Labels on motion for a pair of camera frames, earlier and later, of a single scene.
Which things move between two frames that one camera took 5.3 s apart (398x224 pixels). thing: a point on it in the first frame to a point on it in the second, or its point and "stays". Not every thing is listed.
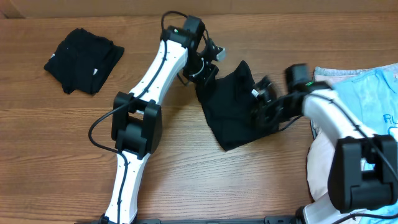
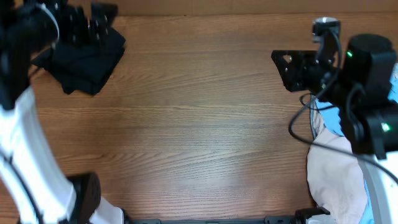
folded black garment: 83,61 stays
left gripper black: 204,72 to 90,28
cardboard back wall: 27,8 stays
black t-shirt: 226,103 to 83,68
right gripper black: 265,104 to 306,71
